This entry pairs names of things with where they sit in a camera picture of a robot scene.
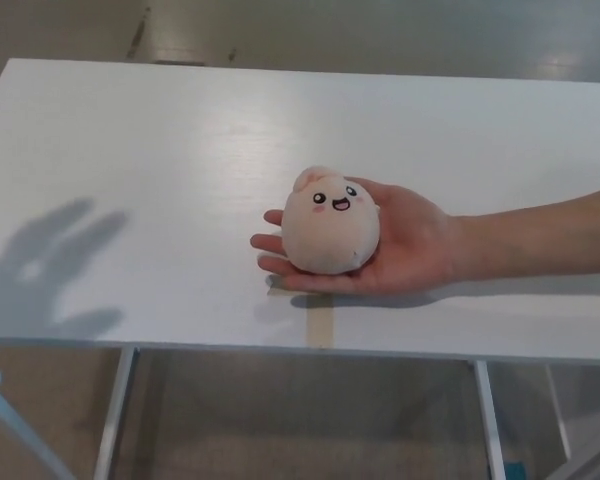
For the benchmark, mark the person's bare hand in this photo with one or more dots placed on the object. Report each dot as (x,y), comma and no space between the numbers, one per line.
(415,245)

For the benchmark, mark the pink dumpling plush toy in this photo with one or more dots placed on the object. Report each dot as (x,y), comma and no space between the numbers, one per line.
(325,230)

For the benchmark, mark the person's bare forearm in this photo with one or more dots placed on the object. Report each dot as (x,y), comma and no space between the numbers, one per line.
(540,230)

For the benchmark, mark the horizontal beige tape strip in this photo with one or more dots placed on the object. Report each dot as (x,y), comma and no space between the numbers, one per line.
(272,289)

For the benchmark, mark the white table leg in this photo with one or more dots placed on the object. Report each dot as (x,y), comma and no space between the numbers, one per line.
(111,425)
(559,410)
(490,425)

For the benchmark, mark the teal floor marker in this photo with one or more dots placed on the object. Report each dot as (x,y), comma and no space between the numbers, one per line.
(516,470)

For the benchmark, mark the grey metal stand strut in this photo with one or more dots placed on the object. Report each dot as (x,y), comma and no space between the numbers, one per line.
(592,462)

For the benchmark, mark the blue-grey metal stand strut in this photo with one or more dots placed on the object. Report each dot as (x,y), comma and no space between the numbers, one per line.
(7,425)

